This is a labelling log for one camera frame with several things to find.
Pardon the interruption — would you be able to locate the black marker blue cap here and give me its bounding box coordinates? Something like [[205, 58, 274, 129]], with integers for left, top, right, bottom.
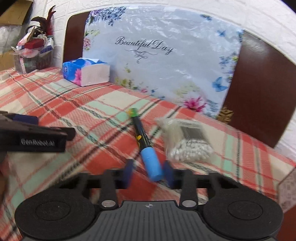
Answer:
[[127, 108, 163, 182]]

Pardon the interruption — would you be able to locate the bag of white beads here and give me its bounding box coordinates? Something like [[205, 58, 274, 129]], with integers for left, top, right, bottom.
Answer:
[[156, 118, 214, 162]]

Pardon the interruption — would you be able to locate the person's left hand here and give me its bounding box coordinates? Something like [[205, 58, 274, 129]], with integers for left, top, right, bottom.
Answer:
[[0, 152, 10, 205]]

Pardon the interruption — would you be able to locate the red plaid bed sheet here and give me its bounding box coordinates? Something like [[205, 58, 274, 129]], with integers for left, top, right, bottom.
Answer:
[[1, 68, 295, 240]]

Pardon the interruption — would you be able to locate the basket with feathers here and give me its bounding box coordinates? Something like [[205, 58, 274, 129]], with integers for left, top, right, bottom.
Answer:
[[11, 8, 56, 74]]

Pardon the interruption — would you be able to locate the blue tissue pack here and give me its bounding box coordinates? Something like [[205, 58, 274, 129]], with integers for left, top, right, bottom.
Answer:
[[62, 58, 110, 87]]

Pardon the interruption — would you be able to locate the brown cardboard box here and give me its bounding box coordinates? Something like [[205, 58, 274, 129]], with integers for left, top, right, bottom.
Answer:
[[1, 1, 33, 26]]

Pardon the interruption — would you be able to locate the floral plastic pillow bag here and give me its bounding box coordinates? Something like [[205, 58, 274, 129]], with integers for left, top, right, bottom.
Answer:
[[82, 4, 244, 118]]

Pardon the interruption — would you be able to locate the dark brown wooden headboard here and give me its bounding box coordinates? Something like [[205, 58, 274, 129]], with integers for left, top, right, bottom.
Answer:
[[63, 11, 295, 147]]

